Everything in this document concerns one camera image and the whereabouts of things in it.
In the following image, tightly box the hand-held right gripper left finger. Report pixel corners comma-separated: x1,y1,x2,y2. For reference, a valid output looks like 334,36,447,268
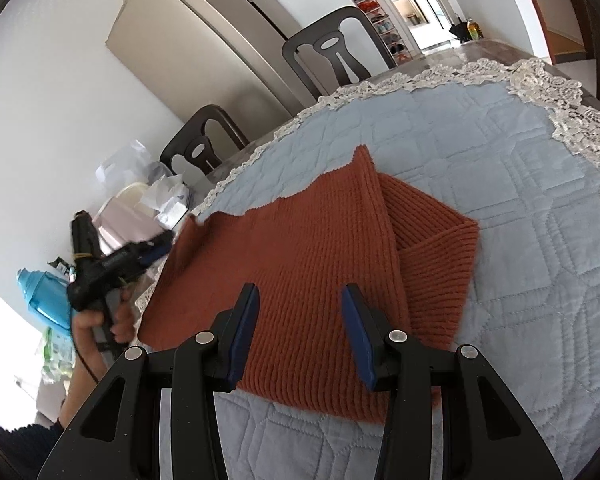
37,282,260,480

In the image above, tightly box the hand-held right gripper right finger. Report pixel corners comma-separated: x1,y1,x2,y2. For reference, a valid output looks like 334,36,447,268
342,282,563,480

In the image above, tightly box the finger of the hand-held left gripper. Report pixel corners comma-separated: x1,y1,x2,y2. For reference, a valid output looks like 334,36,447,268
122,231,174,258
105,249,167,282

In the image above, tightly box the rust knit sweater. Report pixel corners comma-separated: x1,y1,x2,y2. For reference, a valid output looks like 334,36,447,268
137,145,481,423

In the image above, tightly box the person's left forearm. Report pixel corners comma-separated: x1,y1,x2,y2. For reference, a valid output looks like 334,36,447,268
57,345,114,428

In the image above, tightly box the person's left hand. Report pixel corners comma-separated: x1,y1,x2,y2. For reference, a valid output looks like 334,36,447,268
71,287,137,358

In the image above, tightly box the white tissue box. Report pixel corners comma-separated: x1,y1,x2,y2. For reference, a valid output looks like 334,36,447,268
140,175,194,227

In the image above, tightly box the blue water bottle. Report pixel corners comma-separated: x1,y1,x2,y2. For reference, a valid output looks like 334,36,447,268
16,268,77,332

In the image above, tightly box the cream round container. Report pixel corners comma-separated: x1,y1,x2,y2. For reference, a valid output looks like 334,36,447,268
115,182,154,217

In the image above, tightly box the clear plastic bag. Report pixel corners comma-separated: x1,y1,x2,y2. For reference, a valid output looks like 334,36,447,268
96,142,174,192

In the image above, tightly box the green label plastic bottle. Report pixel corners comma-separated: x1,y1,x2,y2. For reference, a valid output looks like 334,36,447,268
40,327,77,382

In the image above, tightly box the dark dining chair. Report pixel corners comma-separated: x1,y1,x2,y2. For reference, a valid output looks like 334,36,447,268
159,105,251,177
281,6,398,102

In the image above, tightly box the blue quilted lace-trimmed mat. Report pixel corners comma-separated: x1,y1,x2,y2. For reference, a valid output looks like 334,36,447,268
135,57,600,480

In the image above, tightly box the person's dark clothing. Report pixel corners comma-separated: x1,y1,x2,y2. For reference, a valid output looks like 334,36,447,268
0,420,67,480

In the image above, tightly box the beige refrigerator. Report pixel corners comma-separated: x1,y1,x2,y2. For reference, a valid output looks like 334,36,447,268
105,0,306,121

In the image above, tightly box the shoe rack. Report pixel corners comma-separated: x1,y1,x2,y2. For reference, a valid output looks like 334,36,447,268
357,0,412,59

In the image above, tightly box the black cable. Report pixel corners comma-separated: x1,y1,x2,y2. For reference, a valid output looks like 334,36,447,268
74,344,104,382

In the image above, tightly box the brown wooden door frame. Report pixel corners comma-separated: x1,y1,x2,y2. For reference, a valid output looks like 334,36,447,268
510,0,591,66

